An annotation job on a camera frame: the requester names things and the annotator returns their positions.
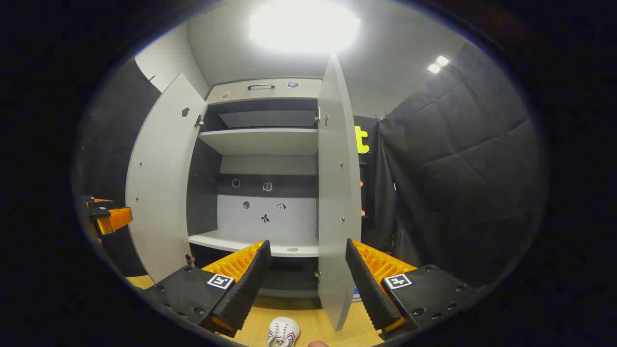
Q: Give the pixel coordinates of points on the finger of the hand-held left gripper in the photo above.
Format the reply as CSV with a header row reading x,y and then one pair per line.
x,y
113,220

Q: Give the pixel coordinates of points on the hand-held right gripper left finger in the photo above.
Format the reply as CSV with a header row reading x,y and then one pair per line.
x,y
246,289

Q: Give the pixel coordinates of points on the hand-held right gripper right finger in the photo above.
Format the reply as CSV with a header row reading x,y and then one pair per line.
x,y
368,289

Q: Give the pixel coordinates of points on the white shoe yellow sole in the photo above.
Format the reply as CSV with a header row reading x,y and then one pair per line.
x,y
283,330

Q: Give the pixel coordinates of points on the grey shoe cabinet door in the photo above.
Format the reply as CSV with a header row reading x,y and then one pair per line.
x,y
337,193
164,183

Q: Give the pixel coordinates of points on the grey shoe cabinet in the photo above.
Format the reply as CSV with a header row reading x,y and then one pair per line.
x,y
265,226

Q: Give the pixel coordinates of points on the grey cabinet shelf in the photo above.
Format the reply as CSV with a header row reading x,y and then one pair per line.
x,y
217,239
260,142

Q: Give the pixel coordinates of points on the blue cover book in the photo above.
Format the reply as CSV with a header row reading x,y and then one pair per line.
x,y
357,294

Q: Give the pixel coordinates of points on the black backdrop cloth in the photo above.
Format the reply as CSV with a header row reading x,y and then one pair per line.
x,y
458,168

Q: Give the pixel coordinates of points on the small black clip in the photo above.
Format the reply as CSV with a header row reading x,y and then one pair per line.
x,y
383,115

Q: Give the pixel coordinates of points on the small ceiling light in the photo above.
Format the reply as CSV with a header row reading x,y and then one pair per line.
x,y
437,64

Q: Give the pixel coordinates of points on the large ceiling light panel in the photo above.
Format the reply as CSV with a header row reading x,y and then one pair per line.
x,y
303,24

